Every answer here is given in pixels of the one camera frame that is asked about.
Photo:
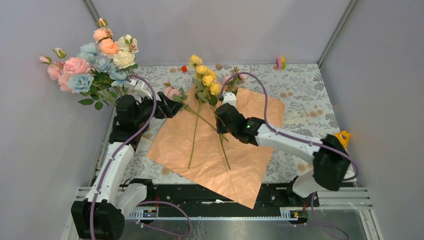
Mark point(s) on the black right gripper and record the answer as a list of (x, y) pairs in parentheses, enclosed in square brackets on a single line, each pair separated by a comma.
[(220, 129)]

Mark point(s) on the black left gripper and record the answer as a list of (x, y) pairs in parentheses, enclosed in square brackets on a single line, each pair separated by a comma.
[(166, 107)]

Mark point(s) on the yellow rose stem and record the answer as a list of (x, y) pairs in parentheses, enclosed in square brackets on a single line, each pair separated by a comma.
[(205, 84)]

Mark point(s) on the translucent cellophane wrap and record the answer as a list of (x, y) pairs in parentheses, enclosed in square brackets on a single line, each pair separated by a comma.
[(143, 141)]

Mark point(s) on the orange wrapping paper sheet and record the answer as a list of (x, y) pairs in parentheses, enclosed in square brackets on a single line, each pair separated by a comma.
[(228, 167)]

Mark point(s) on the white rose stem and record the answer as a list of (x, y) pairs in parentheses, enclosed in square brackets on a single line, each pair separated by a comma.
[(126, 55)]

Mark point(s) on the peach rose stem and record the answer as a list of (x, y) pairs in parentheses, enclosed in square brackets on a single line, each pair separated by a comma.
[(103, 37)]

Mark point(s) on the large pink rose stem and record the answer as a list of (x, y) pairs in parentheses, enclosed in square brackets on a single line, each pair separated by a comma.
[(70, 67)]

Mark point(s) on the blue rose stem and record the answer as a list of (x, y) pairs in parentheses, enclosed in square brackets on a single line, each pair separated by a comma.
[(99, 68)]

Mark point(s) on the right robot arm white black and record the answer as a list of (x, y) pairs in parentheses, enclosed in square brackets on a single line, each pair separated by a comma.
[(327, 156)]

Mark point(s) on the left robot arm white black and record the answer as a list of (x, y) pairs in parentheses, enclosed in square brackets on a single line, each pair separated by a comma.
[(101, 214)]

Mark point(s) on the pink rose stem in vase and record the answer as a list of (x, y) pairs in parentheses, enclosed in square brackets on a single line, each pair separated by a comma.
[(78, 76)]

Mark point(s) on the pink rose stem left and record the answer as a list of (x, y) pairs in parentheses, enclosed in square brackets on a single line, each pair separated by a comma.
[(178, 95)]

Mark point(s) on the pink rose stem middle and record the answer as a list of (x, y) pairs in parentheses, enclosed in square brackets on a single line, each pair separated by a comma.
[(195, 133)]

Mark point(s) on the pink rose stem right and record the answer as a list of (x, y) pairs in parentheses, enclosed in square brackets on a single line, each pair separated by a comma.
[(236, 81)]

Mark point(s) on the small red block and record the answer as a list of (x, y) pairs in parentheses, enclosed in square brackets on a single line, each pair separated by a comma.
[(184, 69)]

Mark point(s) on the floral patterned table mat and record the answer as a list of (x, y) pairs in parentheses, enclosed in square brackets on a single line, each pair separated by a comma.
[(300, 87)]

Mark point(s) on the pink green stacked toy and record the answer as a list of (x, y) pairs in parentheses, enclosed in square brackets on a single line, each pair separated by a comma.
[(280, 63)]

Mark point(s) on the yellow plastic toy piece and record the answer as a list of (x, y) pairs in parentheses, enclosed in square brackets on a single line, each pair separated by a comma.
[(344, 138)]

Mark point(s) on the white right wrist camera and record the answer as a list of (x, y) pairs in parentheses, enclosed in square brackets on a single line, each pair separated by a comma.
[(229, 98)]

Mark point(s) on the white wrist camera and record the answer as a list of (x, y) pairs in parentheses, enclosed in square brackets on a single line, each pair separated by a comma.
[(139, 89), (229, 98)]

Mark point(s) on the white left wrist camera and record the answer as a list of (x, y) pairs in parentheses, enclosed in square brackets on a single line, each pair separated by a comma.
[(139, 89)]

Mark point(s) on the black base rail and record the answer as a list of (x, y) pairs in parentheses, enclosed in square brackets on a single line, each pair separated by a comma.
[(274, 200)]

